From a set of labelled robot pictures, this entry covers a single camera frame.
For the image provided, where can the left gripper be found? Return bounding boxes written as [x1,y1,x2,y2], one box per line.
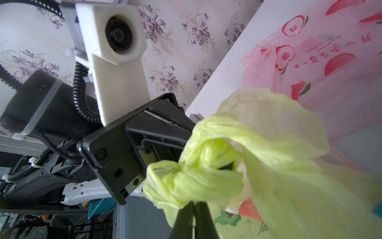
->
[77,93,195,205]

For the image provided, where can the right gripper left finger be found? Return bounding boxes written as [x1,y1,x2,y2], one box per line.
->
[169,202,194,239]

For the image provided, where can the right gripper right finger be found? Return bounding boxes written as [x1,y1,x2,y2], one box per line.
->
[194,202,219,239]

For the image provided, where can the yellow-green plastic bag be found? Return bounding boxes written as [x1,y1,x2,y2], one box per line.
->
[143,87,382,239]

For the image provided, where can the pink plastic bag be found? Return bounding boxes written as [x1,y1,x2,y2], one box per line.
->
[241,1,382,176]

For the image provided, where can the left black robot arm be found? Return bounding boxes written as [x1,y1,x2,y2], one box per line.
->
[1,1,194,205]

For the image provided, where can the grey eraser block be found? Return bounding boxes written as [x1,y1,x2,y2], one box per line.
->
[189,114,204,123]

